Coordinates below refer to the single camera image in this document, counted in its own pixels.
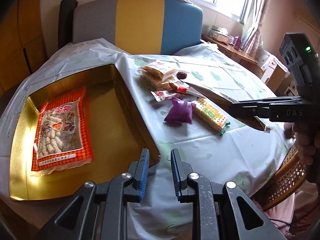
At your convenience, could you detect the yellow green cracker pack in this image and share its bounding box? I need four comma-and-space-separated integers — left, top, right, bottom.
191, 98, 230, 136

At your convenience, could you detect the purple snack pouch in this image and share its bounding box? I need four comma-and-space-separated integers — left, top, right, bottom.
164, 98, 196, 124

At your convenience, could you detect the red wedding candy pack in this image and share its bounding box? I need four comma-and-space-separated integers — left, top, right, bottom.
169, 82, 188, 94

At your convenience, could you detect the dried red date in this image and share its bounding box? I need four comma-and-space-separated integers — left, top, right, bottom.
176, 72, 187, 80

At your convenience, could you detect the large orange snack bag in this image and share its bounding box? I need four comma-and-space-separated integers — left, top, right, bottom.
31, 87, 94, 176

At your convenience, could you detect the pink rose candy pack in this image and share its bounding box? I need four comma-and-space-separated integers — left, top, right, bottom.
150, 90, 180, 102

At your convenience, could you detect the orange round cake pack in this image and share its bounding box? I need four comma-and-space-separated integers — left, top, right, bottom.
140, 61, 177, 81

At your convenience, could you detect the white ba zhen snack pack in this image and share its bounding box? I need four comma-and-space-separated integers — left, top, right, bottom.
185, 81, 271, 133

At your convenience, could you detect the puffed rice bar pack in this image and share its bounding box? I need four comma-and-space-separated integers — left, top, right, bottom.
142, 72, 175, 91

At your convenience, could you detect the pink gloved right hand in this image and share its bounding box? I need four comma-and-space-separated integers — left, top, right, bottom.
293, 122, 319, 184

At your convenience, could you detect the white cardboard box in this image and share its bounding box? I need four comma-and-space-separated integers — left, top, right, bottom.
254, 47, 290, 92

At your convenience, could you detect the wooden side desk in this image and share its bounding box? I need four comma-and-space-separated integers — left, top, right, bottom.
201, 34, 257, 64

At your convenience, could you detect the pink curtain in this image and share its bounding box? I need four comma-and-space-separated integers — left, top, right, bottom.
240, 0, 270, 57

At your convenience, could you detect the purple cup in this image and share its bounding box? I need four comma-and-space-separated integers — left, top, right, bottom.
234, 35, 242, 50

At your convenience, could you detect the white green patterned tablecloth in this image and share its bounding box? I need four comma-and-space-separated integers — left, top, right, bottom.
1, 38, 292, 239

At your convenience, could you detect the wicker chair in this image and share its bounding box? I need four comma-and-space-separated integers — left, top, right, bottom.
253, 145, 306, 211

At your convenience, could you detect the tissue box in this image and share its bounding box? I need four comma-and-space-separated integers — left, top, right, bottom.
209, 25, 229, 44

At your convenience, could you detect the red gold gift box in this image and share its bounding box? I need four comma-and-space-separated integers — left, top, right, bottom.
9, 64, 159, 201

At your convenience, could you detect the grey yellow blue sofa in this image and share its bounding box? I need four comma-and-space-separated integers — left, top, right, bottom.
72, 0, 203, 55

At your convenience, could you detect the black rolled mat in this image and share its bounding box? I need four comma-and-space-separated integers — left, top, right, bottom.
57, 0, 78, 49

